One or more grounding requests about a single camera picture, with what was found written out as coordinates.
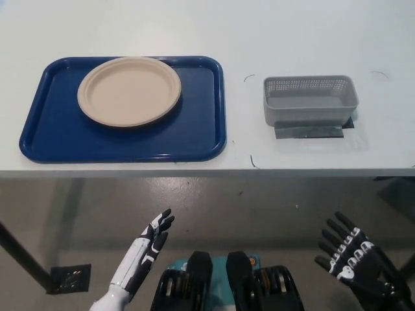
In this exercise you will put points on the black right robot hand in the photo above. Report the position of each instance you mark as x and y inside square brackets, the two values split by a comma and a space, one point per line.
[366, 269]

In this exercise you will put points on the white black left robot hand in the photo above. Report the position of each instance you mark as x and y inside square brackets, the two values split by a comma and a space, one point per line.
[139, 259]

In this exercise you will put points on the beige paper plate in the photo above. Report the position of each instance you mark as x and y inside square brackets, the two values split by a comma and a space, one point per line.
[129, 90]

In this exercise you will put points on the blue plastic tray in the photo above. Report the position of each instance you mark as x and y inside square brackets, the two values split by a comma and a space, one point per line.
[129, 142]

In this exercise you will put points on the black table leg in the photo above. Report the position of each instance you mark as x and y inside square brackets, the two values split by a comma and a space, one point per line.
[408, 267]
[22, 252]

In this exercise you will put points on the grey perforated plastic basket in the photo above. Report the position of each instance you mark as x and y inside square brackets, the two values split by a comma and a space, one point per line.
[308, 110]

